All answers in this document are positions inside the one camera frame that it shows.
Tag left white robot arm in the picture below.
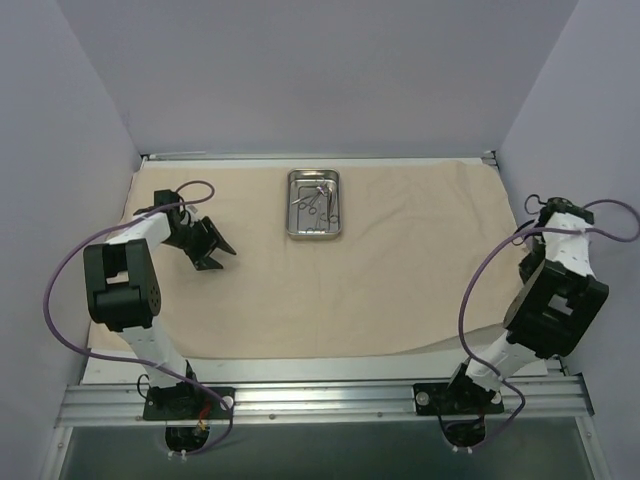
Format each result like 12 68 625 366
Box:
83 187 236 419

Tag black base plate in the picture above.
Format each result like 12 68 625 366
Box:
412 382 505 416
142 384 233 421

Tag steel surgical scissors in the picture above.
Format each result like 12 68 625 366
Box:
320 182 337 224

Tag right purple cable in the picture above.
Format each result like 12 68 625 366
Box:
442 198 640 447

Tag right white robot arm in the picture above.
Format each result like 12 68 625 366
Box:
443 197 609 413

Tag aluminium front rail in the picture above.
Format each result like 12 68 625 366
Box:
55 376 594 427

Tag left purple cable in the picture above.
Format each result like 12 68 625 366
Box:
42 179 236 456

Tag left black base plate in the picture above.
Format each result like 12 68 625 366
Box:
142 384 233 421

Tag steel needle holder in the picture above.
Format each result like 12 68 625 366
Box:
305 196 326 233

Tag metal instrument tray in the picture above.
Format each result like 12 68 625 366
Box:
285 169 342 241

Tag purple cable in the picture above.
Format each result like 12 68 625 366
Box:
42 179 236 456
442 198 640 447

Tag beige cloth surgical wrap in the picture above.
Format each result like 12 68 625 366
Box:
125 161 523 359

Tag steel hemostat forceps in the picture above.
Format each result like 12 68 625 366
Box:
291 186 324 214

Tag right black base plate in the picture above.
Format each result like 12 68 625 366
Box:
412 382 505 416

